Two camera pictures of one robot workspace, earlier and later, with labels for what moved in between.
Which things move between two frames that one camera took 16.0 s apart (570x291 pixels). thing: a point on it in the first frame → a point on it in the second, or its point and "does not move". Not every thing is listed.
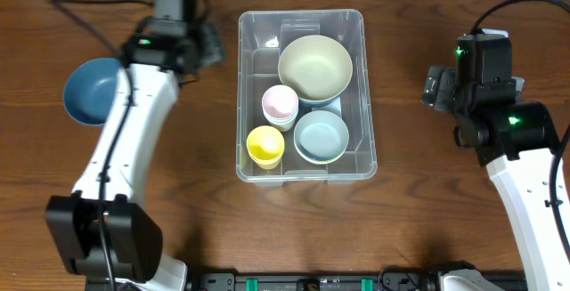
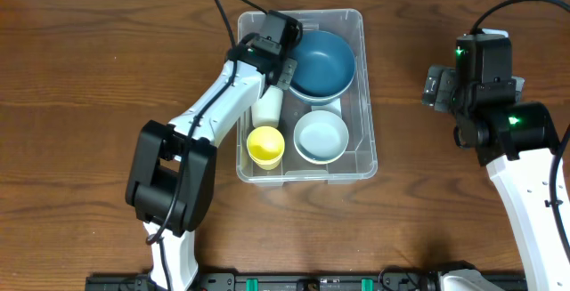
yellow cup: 266,156 does not move
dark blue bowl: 88,88 → 325,68
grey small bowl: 321,137 does not move
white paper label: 334,107 does not move
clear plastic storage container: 303,98 does not move
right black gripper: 455,82 does not move
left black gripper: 214,43 → 289,75
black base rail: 316,281 does not move
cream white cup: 285,127 → 265,111
